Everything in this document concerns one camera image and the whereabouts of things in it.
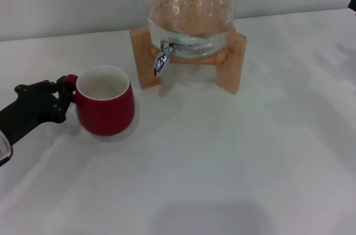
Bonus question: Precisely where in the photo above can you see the chrome faucet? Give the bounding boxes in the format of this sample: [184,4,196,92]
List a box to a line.
[153,37,179,77]

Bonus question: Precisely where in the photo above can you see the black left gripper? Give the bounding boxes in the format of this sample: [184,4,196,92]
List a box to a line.
[0,75,75,147]

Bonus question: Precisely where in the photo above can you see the glass water dispenser jar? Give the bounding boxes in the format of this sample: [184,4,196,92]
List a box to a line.
[144,0,239,60]

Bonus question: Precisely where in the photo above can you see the wooden dispenser stand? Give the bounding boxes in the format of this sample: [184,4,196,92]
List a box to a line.
[129,25,248,96]

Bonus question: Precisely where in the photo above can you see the red ceramic cup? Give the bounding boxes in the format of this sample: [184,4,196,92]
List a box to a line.
[64,64,136,137]

